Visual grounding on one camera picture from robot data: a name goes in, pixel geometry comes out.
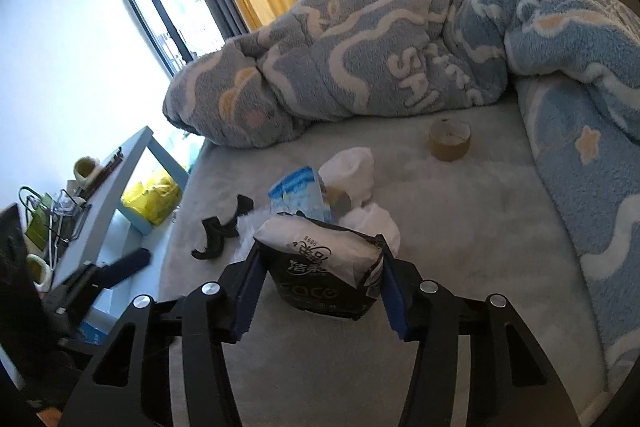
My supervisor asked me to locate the black white tissue pack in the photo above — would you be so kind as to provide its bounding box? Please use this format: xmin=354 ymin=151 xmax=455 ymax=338
xmin=254 ymin=213 xmax=390 ymax=321

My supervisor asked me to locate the white sock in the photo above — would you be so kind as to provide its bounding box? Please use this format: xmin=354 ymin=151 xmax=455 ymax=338
xmin=319 ymin=147 xmax=374 ymax=207
xmin=338 ymin=202 xmax=401 ymax=257

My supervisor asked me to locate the blue white plastic wrapper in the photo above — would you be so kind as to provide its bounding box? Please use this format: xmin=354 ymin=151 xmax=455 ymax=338
xmin=268 ymin=166 xmax=332 ymax=223

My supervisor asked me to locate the green fluffy slipper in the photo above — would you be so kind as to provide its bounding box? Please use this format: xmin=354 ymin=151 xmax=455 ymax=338
xmin=26 ymin=254 xmax=53 ymax=294
xmin=73 ymin=156 xmax=103 ymax=192

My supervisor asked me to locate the light blue low table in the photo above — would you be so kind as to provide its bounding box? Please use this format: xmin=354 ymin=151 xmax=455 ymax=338
xmin=52 ymin=127 xmax=202 ymax=317

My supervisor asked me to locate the green tote bag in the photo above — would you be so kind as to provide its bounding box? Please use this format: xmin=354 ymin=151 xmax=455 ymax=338
xmin=18 ymin=186 xmax=54 ymax=251

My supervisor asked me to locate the black crumpled sock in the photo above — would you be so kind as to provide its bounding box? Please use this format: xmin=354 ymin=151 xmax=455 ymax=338
xmin=191 ymin=194 xmax=254 ymax=260

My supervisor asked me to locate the yellow plastic bag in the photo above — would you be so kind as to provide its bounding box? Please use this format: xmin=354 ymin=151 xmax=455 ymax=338
xmin=122 ymin=170 xmax=182 ymax=227

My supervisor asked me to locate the grey bed mattress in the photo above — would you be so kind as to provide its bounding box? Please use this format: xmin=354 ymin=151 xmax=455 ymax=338
xmin=160 ymin=100 xmax=608 ymax=426

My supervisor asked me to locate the brown tape roll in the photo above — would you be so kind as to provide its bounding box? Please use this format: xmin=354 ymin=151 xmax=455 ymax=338
xmin=427 ymin=118 xmax=472 ymax=161

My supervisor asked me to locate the blue patterned fleece duvet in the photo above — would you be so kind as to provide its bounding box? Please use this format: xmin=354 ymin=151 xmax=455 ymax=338
xmin=163 ymin=0 xmax=639 ymax=388

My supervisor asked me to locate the black wire hanger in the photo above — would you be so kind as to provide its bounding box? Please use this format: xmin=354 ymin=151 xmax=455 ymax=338
xmin=46 ymin=188 xmax=94 ymax=243

